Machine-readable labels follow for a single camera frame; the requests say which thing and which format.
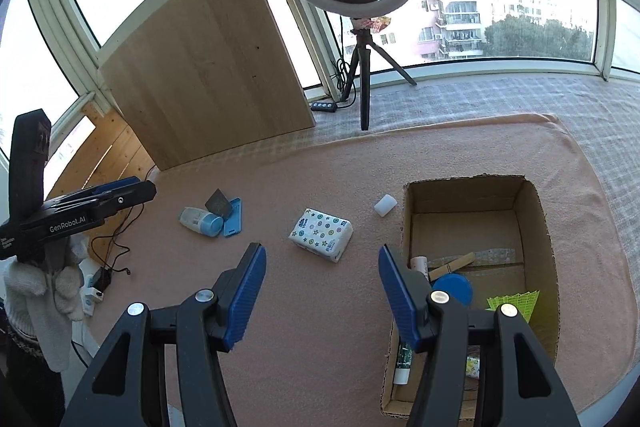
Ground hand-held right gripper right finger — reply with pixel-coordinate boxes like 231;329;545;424
378;244;581;427

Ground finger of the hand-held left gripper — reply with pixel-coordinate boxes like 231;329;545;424
50;177;142;205
45;180;157;220

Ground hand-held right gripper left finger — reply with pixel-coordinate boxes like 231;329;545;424
60;243;267;427

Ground blue round case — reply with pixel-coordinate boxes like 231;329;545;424
431;274;473;307

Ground wooden clothespin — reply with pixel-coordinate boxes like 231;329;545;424
427;252;477;280

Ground green glue stick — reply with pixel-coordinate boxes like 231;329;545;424
393;342;414;387

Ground white bottle with blue cap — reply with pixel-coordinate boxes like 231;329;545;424
179;206;224;238

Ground white tissue pack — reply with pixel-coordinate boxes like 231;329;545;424
288;208;354;264

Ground cardboard box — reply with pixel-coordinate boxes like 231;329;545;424
380;174;561;420

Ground person's left forearm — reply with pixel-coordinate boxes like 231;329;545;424
0;307;66;427

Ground person's left hand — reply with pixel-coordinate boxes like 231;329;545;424
4;242;83;373

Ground wooden slat panel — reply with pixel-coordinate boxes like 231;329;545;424
44;102;156;202

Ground pink blanket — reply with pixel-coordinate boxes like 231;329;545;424
75;113;638;423

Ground small white cap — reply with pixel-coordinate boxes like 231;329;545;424
374;194;398;218

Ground white power strip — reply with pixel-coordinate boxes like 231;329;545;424
80;274;103;315

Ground yellow-green mesh piece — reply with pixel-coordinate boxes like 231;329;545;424
486;289;542;324

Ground light wooden board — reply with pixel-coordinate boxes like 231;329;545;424
99;0;316;172

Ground plaid bed sheet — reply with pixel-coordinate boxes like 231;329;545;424
300;74;640;308

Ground colourful wrapper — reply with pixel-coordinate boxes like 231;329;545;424
351;16;392;34

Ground apartment buildings outside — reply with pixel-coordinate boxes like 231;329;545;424
415;0;488;62

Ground green tree outside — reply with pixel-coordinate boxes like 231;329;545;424
482;14;596;60

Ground thin black cable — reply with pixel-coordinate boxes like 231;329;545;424
87;202;146;278

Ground black ring light cable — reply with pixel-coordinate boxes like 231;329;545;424
332;59;353;100

